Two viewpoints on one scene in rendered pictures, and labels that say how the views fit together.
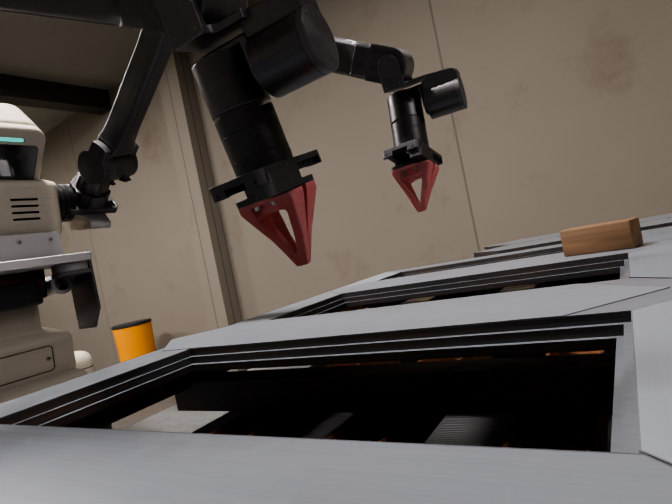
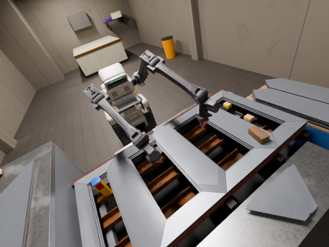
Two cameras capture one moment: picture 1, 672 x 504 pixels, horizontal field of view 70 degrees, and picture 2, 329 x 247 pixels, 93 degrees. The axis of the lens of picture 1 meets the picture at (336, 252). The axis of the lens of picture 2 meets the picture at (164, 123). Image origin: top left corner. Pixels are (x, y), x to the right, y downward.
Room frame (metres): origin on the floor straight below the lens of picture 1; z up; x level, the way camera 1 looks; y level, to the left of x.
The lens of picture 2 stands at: (0.03, -0.44, 1.74)
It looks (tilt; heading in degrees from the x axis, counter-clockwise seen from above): 39 degrees down; 38
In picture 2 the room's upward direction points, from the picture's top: 19 degrees counter-clockwise
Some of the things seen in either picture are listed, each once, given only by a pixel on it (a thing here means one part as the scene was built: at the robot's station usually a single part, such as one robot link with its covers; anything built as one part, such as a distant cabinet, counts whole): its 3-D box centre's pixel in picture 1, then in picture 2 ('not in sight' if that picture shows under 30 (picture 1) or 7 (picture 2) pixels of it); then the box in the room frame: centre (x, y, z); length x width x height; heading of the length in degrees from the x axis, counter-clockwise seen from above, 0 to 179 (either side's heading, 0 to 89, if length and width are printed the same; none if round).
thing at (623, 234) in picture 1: (600, 237); (258, 134); (0.89, -0.49, 0.87); 0.12 x 0.06 x 0.05; 44
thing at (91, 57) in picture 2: not in sight; (99, 54); (4.98, 5.59, 0.43); 2.23 x 1.80 x 0.85; 54
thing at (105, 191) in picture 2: not in sight; (103, 188); (0.23, 0.46, 0.78); 0.05 x 0.05 x 0.19; 58
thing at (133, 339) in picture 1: (137, 351); (169, 47); (4.97, 2.22, 0.31); 0.40 x 0.39 x 0.62; 54
